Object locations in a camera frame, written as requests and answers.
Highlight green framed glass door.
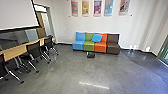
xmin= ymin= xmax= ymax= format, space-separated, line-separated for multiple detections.
xmin=156 ymin=34 xmax=168 ymax=66

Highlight grey desk divider panels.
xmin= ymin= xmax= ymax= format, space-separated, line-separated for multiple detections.
xmin=0 ymin=28 xmax=40 ymax=51

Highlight wall poster with orange print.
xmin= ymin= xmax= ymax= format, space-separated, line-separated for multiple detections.
xmin=70 ymin=0 xmax=80 ymax=18

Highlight white projection screen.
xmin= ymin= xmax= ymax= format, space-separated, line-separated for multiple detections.
xmin=0 ymin=0 xmax=40 ymax=32

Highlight wall poster with cyan print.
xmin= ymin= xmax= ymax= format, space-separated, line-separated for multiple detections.
xmin=103 ymin=0 xmax=115 ymax=17

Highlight green sofa seat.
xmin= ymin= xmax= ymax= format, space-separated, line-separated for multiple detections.
xmin=82 ymin=32 xmax=96 ymax=52

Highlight brown sofa seat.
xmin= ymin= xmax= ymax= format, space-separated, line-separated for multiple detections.
xmin=106 ymin=33 xmax=121 ymax=55

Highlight orange sofa seat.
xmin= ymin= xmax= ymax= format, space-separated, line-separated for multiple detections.
xmin=93 ymin=32 xmax=109 ymax=54

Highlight long wooden table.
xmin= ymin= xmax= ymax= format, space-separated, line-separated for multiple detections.
xmin=0 ymin=36 xmax=54 ymax=63

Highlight black trash bag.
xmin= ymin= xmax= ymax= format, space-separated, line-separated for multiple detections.
xmin=86 ymin=51 xmax=96 ymax=59

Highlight blue sofa seat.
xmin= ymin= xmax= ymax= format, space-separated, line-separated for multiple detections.
xmin=72 ymin=31 xmax=87 ymax=52

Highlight cyan square cushion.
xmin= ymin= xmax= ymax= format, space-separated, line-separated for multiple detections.
xmin=91 ymin=33 xmax=104 ymax=44

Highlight wall poster with purple print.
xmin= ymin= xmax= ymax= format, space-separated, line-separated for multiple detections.
xmin=92 ymin=0 xmax=103 ymax=18

